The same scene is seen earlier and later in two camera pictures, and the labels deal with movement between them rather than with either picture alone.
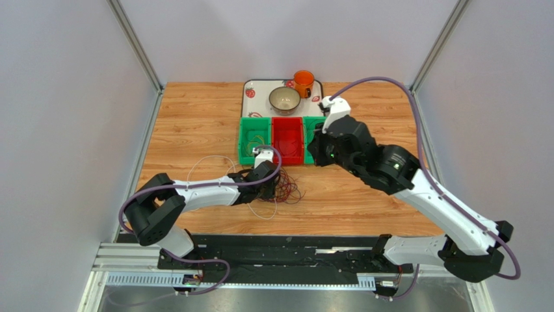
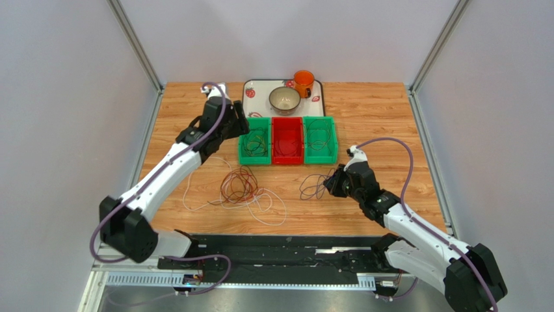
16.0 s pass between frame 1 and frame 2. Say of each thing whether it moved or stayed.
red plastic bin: stayed
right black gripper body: moved
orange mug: stayed
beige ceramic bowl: stayed
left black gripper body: moved
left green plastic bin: stayed
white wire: moved
